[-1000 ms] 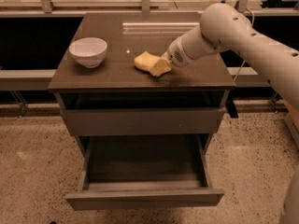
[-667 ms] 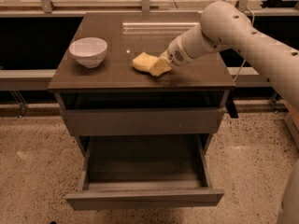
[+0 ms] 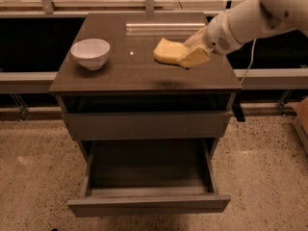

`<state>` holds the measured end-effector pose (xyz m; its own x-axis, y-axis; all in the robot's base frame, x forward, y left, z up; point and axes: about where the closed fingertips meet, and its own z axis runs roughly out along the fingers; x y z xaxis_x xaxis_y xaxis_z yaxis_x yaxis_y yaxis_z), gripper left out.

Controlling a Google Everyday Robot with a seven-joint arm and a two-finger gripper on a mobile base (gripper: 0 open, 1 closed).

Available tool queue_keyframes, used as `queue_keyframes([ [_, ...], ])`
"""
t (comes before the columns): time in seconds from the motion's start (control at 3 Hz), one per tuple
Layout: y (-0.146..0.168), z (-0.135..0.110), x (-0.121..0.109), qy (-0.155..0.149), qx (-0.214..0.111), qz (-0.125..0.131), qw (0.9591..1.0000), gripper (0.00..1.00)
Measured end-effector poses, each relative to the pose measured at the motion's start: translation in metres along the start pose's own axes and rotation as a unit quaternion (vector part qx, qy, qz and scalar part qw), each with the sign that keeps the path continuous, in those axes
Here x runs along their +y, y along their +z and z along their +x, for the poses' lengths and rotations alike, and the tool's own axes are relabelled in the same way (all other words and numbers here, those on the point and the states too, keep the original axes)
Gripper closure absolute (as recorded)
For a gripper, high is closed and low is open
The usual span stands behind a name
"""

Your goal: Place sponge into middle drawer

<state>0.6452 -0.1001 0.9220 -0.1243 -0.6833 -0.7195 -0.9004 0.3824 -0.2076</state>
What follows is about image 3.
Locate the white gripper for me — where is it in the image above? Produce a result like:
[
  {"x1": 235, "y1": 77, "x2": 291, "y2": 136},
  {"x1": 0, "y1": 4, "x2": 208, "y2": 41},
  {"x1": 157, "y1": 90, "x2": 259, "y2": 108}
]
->
[{"x1": 177, "y1": 12, "x2": 243, "y2": 68}]

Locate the yellow wavy sponge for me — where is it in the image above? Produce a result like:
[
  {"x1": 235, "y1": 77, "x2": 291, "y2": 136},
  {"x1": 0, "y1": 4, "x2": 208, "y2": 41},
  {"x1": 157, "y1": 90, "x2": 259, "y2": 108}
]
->
[{"x1": 153, "y1": 38, "x2": 188, "y2": 64}]

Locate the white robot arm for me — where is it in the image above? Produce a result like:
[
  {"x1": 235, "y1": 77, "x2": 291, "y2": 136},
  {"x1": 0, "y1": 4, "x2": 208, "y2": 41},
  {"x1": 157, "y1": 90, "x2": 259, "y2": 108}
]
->
[{"x1": 177, "y1": 0, "x2": 308, "y2": 69}]

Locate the grey drawer cabinet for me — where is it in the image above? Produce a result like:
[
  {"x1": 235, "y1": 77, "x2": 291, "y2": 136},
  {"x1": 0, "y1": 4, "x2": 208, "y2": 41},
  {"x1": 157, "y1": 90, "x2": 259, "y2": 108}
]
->
[{"x1": 50, "y1": 13, "x2": 242, "y2": 153}]

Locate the grey top drawer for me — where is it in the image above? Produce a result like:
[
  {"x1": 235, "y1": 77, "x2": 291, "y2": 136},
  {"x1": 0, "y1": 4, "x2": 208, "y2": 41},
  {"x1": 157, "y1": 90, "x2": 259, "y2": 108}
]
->
[{"x1": 64, "y1": 112, "x2": 232, "y2": 141}]

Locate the open grey middle drawer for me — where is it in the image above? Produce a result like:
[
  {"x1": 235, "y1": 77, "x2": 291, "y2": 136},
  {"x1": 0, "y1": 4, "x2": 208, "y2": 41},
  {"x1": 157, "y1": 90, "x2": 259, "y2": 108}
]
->
[{"x1": 67, "y1": 139, "x2": 230, "y2": 217}]

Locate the white ceramic bowl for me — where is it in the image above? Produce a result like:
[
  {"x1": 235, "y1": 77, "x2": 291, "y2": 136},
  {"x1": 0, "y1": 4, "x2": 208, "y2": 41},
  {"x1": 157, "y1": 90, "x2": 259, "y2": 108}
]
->
[{"x1": 70, "y1": 38, "x2": 111, "y2": 70}]

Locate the cardboard box at right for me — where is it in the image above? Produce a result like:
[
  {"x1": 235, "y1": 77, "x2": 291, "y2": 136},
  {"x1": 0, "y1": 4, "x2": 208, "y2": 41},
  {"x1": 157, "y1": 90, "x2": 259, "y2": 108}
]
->
[{"x1": 293, "y1": 97, "x2": 308, "y2": 154}]

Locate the white cable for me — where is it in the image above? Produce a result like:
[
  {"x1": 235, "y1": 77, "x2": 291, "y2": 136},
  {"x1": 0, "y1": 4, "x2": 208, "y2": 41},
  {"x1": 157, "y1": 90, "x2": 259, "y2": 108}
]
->
[{"x1": 239, "y1": 38, "x2": 258, "y2": 85}]

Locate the metal railing frame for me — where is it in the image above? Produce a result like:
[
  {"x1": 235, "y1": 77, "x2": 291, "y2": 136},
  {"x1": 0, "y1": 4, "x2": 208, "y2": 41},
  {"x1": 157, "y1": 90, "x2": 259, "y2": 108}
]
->
[{"x1": 0, "y1": 0, "x2": 308, "y2": 123}]

